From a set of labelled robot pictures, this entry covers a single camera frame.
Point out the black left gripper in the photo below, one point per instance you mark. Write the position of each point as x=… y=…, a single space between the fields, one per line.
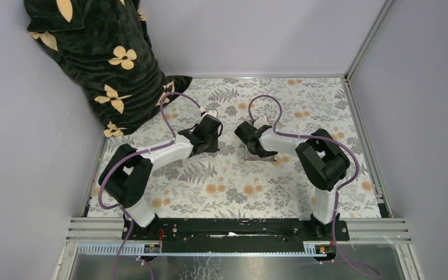
x=213 y=148

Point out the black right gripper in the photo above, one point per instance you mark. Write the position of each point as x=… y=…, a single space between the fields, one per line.
x=268 y=153

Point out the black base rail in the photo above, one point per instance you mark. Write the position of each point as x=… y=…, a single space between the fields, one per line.
x=288 y=229

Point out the black floral plush blanket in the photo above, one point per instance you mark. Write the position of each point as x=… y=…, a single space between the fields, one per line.
x=105 y=48

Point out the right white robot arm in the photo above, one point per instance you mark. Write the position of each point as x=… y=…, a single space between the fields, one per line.
x=328 y=164

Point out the floral patterned table cloth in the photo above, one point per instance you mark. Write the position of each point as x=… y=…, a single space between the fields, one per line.
x=224 y=184

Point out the white cardboard paper box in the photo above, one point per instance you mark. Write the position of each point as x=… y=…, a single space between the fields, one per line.
x=254 y=149

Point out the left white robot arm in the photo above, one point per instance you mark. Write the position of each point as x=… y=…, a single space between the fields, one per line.
x=127 y=174

